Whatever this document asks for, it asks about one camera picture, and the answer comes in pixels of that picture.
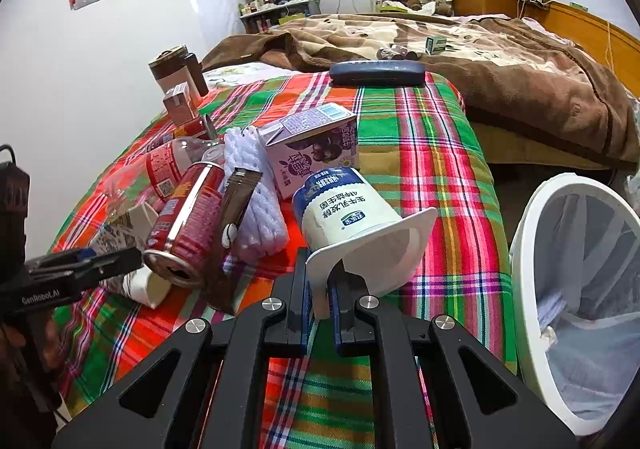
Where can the dark patterned pouch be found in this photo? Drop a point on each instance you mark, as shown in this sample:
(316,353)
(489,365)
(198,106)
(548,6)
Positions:
(397,53)

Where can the white patterned carton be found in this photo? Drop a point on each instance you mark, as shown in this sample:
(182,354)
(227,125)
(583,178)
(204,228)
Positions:
(120,234)

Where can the dark blue glasses case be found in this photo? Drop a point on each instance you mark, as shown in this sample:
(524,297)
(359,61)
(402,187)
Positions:
(375,73)

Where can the green storage box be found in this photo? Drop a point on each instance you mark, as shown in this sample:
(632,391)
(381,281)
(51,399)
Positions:
(295,19)

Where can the small green white box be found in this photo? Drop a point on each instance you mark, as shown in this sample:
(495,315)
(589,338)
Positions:
(436,45)

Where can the white trash bin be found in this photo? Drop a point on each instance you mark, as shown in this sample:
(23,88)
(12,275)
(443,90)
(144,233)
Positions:
(525,279)

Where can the brown sachet packet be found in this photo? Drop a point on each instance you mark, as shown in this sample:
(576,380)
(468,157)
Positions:
(235,209)

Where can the wooden headboard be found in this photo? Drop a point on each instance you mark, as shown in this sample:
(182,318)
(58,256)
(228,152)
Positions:
(575,19)

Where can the red drink can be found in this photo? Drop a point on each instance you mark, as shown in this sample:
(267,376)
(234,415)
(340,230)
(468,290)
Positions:
(187,219)

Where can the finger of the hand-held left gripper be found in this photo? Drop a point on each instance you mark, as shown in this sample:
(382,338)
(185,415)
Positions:
(86,253)
(115,262)

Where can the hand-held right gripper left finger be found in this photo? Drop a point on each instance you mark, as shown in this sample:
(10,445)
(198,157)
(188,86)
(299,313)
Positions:
(301,291)

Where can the small brown drink carton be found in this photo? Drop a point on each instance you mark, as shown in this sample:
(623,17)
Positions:
(180,104)

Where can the brown blanket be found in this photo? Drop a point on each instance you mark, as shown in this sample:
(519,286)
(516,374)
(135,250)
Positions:
(525,79)

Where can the beige mattress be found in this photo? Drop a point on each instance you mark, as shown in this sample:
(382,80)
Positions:
(525,149)

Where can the white yogurt cup blue label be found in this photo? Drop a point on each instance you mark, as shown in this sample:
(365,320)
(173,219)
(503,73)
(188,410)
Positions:
(345,219)

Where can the brown thermos jar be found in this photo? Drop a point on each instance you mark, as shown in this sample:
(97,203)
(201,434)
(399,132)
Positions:
(175,66)

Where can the clear plastic bin liner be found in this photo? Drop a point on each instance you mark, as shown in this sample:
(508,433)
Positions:
(590,329)

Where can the white floral bed sheet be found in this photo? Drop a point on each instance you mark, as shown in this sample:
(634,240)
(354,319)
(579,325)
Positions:
(235,71)

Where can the plaid bed sheet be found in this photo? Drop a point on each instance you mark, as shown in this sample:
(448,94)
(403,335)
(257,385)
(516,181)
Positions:
(425,154)

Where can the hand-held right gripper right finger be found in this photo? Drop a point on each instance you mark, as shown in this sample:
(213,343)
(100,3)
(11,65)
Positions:
(336,311)

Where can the white bubble wrap sheet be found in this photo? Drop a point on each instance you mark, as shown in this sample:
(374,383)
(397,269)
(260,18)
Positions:
(260,224)

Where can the clear plastic cup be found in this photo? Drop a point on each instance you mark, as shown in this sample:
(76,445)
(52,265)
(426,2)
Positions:
(165,169)

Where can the cluttered white shelf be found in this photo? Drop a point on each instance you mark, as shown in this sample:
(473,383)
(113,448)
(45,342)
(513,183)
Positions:
(265,14)

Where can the purple juice carton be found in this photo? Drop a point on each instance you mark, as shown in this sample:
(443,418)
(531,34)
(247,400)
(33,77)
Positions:
(310,149)

